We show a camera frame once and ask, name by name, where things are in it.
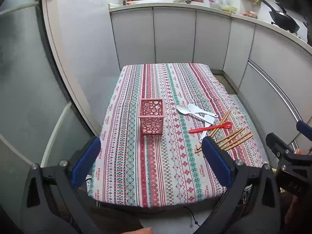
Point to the white soup spoon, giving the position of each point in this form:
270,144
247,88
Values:
181,109

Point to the person's left hand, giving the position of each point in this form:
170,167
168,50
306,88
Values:
143,231

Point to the patterned red green tablecloth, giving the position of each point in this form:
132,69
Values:
170,163

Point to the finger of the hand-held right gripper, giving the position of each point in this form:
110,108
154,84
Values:
303,127
277,143

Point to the steel pot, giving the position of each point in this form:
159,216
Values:
308,30

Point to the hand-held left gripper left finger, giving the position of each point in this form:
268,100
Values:
86,158

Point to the pink perforated plastic basket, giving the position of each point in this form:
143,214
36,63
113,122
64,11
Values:
151,126

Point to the white kitchen counter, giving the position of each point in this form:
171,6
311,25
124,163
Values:
170,3

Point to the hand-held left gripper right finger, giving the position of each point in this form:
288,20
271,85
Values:
217,160

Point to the pile of wooden chopsticks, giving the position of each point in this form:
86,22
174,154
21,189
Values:
234,140

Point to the pink bowl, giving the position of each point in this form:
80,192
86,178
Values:
131,2

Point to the frosted glass sliding door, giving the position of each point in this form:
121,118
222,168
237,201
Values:
24,78

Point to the white rice paddle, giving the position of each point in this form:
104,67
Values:
193,107
207,120

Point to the chrome cabinet rail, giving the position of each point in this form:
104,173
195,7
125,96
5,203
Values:
275,87

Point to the red plastic spoon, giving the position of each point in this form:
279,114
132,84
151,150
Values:
212,127

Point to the black wok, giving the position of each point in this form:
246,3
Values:
284,19

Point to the person's right hand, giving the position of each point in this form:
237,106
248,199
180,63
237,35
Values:
292,212

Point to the clear glass jars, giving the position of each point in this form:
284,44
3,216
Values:
218,2

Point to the green vegetables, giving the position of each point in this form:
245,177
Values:
229,8

